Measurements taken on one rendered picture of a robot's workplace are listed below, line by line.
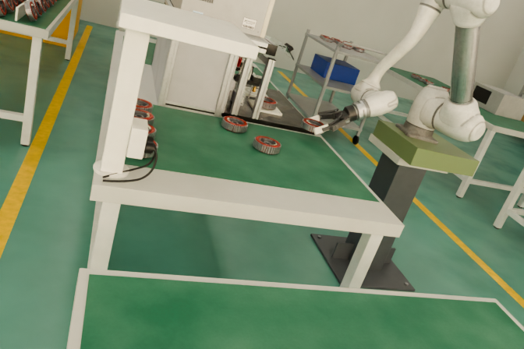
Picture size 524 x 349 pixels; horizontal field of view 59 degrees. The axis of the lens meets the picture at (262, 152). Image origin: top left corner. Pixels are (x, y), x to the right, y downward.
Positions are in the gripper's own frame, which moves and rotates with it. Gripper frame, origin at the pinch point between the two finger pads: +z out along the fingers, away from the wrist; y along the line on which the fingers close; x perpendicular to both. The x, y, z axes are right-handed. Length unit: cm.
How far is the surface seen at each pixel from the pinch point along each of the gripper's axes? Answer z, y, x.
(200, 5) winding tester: 33, -20, -62
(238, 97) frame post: 29.1, -8.1, -20.9
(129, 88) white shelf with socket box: 64, 63, -60
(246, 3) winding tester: 14, -20, -57
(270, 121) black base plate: 17.6, -8.8, -4.9
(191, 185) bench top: 58, 62, -26
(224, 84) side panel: 33.7, -5.9, -29.5
